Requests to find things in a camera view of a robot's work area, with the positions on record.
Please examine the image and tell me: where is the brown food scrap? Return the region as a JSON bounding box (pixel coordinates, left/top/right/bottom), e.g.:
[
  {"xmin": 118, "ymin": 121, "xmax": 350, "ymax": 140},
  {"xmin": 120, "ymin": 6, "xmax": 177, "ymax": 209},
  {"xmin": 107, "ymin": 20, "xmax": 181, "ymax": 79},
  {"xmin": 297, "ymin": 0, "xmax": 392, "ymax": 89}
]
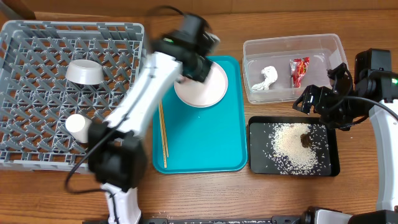
[{"xmin": 300, "ymin": 133, "xmax": 312, "ymax": 148}]

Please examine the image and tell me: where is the clear plastic bin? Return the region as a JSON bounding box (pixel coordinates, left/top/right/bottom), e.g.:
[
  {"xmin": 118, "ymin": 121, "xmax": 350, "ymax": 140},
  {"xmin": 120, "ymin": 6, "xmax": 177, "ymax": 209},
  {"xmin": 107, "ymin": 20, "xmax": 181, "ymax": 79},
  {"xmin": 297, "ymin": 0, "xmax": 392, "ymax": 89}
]
[{"xmin": 243, "ymin": 34, "xmax": 347, "ymax": 104}]

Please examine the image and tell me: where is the white paper cup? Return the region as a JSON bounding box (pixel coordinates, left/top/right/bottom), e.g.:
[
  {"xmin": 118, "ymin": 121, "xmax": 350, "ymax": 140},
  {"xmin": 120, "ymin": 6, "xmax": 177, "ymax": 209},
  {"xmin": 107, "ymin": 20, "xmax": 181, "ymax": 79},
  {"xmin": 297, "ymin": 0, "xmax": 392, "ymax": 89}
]
[{"xmin": 65, "ymin": 114, "xmax": 91, "ymax": 143}]

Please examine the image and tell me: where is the white tissue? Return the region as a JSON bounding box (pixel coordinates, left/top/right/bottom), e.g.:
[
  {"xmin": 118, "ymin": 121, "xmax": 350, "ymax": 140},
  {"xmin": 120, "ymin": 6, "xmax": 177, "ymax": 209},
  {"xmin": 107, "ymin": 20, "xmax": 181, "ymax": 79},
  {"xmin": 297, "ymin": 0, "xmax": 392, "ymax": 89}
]
[{"xmin": 251, "ymin": 66, "xmax": 278, "ymax": 91}]

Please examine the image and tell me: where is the red snack wrapper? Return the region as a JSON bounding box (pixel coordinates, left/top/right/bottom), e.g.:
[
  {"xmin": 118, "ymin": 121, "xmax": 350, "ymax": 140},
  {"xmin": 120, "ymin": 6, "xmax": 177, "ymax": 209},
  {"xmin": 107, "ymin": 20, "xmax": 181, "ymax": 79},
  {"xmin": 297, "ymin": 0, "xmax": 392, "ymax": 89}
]
[{"xmin": 290, "ymin": 57, "xmax": 310, "ymax": 88}]

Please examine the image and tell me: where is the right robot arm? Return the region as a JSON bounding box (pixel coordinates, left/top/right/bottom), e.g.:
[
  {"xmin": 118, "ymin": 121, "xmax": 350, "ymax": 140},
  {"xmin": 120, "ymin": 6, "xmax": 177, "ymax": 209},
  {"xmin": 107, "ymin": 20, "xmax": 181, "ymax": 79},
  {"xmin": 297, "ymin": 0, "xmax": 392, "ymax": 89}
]
[{"xmin": 312, "ymin": 49, "xmax": 397, "ymax": 223}]

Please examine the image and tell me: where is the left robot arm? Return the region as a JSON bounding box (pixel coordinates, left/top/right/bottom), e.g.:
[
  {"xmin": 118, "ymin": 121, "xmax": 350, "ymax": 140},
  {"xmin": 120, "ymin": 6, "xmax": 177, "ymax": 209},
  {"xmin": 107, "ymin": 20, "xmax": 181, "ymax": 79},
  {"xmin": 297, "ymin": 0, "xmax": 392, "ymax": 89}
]
[{"xmin": 85, "ymin": 14, "xmax": 221, "ymax": 223}]

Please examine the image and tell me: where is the white round plate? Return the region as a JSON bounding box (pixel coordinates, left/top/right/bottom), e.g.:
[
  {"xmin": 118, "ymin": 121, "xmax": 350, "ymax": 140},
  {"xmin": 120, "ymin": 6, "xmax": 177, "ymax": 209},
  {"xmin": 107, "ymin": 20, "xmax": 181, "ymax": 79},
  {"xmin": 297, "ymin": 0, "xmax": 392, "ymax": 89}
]
[{"xmin": 174, "ymin": 62, "xmax": 228, "ymax": 108}]

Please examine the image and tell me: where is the grey bowl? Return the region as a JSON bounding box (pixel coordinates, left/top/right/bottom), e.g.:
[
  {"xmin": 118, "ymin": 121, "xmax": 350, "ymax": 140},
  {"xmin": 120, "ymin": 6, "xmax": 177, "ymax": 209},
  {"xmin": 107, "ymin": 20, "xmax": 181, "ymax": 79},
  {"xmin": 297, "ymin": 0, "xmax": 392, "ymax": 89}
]
[{"xmin": 65, "ymin": 59, "xmax": 104, "ymax": 85}]

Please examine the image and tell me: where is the wooden chopstick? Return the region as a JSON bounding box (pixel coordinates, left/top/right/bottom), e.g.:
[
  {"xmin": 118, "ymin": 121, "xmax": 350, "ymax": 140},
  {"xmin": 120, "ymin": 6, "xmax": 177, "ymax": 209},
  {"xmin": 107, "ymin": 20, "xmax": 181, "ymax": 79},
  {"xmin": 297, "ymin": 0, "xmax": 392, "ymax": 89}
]
[
  {"xmin": 159, "ymin": 101, "xmax": 169, "ymax": 158},
  {"xmin": 157, "ymin": 104, "xmax": 168, "ymax": 169}
]

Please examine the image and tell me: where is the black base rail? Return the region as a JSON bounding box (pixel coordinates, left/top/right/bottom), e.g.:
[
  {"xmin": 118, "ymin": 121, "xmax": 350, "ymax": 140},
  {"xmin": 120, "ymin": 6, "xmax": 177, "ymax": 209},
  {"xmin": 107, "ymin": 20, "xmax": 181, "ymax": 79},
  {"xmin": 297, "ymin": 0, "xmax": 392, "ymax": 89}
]
[{"xmin": 83, "ymin": 206, "xmax": 352, "ymax": 224}]

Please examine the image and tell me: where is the rice pile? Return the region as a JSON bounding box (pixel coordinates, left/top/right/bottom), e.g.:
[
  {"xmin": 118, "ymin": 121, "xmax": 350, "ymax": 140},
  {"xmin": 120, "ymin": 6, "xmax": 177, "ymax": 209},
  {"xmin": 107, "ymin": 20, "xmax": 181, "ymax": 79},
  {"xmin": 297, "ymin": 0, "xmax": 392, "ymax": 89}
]
[{"xmin": 263, "ymin": 123, "xmax": 331, "ymax": 175}]

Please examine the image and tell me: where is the grey dish rack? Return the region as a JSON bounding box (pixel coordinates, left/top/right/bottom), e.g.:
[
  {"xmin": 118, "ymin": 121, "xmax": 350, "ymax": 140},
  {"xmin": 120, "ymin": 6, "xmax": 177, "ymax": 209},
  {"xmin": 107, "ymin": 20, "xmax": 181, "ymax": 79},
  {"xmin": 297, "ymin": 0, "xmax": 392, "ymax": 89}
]
[{"xmin": 1, "ymin": 21, "xmax": 146, "ymax": 171}]

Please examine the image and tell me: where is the black waste tray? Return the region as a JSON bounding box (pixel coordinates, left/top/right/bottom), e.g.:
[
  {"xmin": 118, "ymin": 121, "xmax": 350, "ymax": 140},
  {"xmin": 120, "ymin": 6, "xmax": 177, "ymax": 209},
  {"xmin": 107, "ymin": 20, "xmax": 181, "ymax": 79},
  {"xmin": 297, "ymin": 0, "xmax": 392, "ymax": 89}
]
[{"xmin": 248, "ymin": 116, "xmax": 340, "ymax": 177}]

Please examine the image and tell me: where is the teal plastic tray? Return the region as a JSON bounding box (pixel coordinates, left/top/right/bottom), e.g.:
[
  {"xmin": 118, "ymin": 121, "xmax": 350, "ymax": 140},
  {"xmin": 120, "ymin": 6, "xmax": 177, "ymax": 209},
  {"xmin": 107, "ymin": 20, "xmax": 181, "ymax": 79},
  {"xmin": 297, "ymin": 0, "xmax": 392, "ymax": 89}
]
[{"xmin": 152, "ymin": 55, "xmax": 248, "ymax": 174}]

